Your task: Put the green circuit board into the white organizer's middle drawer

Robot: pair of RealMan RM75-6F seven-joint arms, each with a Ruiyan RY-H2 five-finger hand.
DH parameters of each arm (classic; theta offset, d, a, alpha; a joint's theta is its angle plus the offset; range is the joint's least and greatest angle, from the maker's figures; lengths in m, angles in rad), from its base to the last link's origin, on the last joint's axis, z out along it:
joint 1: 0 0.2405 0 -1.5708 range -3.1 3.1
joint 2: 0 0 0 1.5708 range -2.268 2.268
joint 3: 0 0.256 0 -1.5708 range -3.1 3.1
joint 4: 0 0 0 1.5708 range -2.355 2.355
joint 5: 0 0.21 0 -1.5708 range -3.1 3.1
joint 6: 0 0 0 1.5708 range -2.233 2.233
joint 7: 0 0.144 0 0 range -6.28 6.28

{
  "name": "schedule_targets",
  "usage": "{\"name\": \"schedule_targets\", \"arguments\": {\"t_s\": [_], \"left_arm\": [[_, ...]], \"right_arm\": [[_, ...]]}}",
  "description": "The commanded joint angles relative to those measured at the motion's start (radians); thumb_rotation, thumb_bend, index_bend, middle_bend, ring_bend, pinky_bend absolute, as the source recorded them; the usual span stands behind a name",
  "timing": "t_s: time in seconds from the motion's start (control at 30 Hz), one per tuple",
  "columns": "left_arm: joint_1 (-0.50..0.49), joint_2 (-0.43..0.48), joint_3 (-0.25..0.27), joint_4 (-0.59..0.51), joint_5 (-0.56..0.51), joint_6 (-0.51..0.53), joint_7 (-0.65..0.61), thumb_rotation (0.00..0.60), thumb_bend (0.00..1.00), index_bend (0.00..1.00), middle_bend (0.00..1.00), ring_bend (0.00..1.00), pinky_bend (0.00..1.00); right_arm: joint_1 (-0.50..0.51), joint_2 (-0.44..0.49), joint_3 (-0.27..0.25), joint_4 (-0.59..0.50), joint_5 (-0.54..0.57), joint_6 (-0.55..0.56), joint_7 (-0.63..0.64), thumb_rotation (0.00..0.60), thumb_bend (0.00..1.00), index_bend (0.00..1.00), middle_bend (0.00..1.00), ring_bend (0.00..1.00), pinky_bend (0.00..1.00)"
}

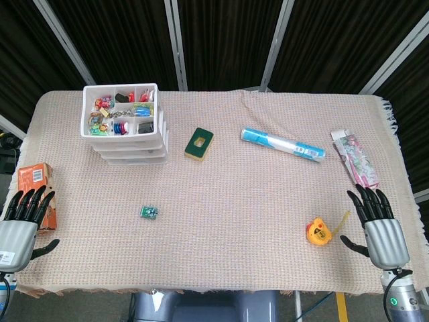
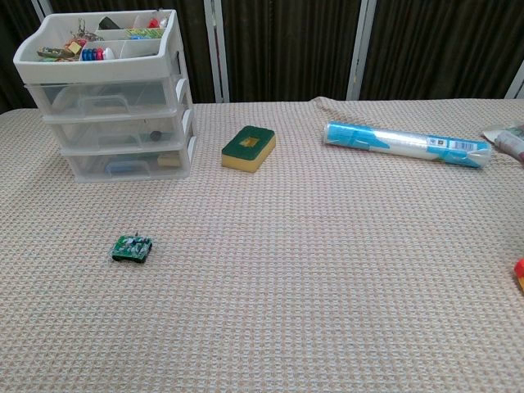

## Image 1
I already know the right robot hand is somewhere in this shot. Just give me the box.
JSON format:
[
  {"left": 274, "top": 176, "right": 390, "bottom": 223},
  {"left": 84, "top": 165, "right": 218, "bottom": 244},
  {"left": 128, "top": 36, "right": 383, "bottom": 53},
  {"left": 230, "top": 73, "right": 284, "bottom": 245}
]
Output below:
[{"left": 340, "top": 183, "right": 411, "bottom": 270}]

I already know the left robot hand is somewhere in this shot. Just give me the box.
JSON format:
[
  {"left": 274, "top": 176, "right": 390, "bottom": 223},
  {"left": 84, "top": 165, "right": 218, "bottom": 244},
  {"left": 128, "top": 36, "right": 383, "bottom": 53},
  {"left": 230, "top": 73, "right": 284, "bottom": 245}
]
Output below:
[{"left": 0, "top": 185, "right": 60, "bottom": 273}]

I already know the small green circuit board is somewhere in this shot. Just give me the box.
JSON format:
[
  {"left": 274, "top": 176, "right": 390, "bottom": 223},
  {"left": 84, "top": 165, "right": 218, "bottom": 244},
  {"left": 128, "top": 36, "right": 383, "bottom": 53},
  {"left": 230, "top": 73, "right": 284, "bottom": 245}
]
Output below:
[{"left": 139, "top": 205, "right": 160, "bottom": 221}]

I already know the clear plastic drawer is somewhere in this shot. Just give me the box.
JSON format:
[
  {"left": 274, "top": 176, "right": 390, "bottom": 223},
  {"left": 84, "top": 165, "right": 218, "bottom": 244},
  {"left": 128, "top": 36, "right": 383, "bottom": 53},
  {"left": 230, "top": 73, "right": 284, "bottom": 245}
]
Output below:
[
  {"left": 100, "top": 154, "right": 170, "bottom": 167},
  {"left": 87, "top": 135, "right": 168, "bottom": 150},
  {"left": 93, "top": 146, "right": 168, "bottom": 158}
]

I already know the orange carton box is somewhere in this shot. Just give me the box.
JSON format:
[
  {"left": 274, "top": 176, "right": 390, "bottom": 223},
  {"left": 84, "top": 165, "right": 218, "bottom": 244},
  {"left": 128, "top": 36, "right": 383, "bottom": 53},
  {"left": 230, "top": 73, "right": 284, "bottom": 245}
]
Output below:
[{"left": 17, "top": 162, "right": 58, "bottom": 232}]

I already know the yellow tape measure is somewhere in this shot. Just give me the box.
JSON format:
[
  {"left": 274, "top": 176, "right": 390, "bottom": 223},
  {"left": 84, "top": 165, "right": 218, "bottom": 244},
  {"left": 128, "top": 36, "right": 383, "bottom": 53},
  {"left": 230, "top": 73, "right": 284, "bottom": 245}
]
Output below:
[{"left": 305, "top": 210, "right": 351, "bottom": 248}]

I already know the black device beside table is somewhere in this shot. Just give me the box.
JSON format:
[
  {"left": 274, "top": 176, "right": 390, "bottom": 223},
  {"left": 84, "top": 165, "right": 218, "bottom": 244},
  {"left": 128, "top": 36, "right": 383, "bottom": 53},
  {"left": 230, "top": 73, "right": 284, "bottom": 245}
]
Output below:
[{"left": 0, "top": 129, "right": 21, "bottom": 175}]

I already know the pink floral packet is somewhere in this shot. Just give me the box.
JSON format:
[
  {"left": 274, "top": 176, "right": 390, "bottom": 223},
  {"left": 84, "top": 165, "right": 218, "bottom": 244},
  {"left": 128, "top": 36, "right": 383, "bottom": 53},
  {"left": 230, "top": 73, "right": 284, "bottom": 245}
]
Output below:
[{"left": 330, "top": 129, "right": 381, "bottom": 189}]

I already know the white table leg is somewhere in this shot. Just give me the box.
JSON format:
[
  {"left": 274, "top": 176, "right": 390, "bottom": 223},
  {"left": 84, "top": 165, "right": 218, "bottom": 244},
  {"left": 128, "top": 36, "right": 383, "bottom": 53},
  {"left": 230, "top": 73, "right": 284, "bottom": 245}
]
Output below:
[{"left": 294, "top": 290, "right": 303, "bottom": 322}]

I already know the black curtain panel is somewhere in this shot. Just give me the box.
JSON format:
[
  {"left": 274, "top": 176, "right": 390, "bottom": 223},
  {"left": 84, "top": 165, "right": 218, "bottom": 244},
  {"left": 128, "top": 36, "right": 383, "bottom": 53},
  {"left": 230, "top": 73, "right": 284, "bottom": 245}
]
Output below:
[
  {"left": 371, "top": 43, "right": 429, "bottom": 202},
  {"left": 269, "top": 0, "right": 429, "bottom": 95},
  {"left": 176, "top": 0, "right": 286, "bottom": 91},
  {"left": 0, "top": 0, "right": 86, "bottom": 135},
  {"left": 46, "top": 0, "right": 180, "bottom": 91}
]

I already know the blue white plastic roll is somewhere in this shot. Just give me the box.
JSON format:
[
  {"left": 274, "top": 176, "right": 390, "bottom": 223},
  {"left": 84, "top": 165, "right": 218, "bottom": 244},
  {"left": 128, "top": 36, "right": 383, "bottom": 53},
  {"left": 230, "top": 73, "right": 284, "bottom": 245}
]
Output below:
[{"left": 240, "top": 126, "right": 326, "bottom": 164}]

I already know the beige woven tablecloth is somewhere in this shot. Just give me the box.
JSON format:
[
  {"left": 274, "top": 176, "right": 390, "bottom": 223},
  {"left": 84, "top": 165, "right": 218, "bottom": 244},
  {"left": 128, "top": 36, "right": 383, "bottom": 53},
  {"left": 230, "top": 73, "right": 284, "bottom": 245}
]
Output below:
[{"left": 0, "top": 89, "right": 429, "bottom": 299}]

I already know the green blue packet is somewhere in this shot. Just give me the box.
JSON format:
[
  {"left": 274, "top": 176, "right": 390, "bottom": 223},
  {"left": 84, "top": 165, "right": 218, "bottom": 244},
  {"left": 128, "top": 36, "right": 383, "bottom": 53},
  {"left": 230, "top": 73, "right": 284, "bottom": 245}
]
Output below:
[{"left": 133, "top": 103, "right": 152, "bottom": 118}]

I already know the grey robot torso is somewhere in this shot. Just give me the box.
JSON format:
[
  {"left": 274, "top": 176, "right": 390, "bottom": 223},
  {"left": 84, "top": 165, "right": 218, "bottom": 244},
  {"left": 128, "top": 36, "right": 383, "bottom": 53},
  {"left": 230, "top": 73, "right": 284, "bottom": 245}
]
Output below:
[{"left": 133, "top": 290, "right": 281, "bottom": 322}]

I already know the green yellow sponge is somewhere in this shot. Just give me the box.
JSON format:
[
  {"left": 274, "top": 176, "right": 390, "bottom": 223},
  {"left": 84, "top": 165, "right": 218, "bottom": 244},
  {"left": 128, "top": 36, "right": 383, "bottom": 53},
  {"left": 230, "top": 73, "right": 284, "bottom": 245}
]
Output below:
[{"left": 184, "top": 127, "right": 215, "bottom": 164}]

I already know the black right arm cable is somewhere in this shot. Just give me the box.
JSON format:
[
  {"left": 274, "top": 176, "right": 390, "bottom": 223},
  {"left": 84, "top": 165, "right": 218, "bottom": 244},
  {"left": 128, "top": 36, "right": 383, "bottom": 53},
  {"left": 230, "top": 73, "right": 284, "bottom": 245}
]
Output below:
[{"left": 384, "top": 267, "right": 414, "bottom": 322}]

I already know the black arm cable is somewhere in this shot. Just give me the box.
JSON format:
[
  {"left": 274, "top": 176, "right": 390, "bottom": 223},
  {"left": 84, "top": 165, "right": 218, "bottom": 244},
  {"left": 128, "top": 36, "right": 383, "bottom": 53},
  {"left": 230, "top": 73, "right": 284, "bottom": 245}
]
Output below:
[
  {"left": 0, "top": 273, "right": 11, "bottom": 316},
  {"left": 384, "top": 267, "right": 414, "bottom": 322}
]

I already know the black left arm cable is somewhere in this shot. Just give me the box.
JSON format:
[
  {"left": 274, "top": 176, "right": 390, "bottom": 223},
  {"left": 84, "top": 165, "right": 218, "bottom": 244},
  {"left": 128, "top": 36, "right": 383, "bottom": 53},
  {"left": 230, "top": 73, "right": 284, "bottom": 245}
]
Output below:
[{"left": 0, "top": 273, "right": 11, "bottom": 316}]

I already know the green floor cable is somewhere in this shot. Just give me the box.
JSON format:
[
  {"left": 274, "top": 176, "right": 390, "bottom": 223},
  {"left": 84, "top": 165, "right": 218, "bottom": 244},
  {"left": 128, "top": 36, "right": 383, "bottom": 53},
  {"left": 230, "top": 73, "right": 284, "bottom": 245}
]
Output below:
[{"left": 301, "top": 291, "right": 336, "bottom": 318}]

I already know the grey partition post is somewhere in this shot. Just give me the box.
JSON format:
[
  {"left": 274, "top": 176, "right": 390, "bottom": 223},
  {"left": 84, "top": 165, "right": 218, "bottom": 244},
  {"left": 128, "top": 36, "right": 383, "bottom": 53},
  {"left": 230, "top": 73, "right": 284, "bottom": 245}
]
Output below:
[
  {"left": 0, "top": 113, "right": 27, "bottom": 141},
  {"left": 356, "top": 21, "right": 429, "bottom": 95},
  {"left": 33, "top": 0, "right": 97, "bottom": 85},
  {"left": 259, "top": 0, "right": 296, "bottom": 92},
  {"left": 164, "top": 0, "right": 188, "bottom": 91}
]

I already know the white plastic drawer organizer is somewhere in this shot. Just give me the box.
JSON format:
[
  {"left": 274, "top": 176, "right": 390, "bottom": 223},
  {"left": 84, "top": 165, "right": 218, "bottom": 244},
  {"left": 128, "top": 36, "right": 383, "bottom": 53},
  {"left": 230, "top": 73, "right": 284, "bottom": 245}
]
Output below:
[{"left": 80, "top": 83, "right": 170, "bottom": 167}]

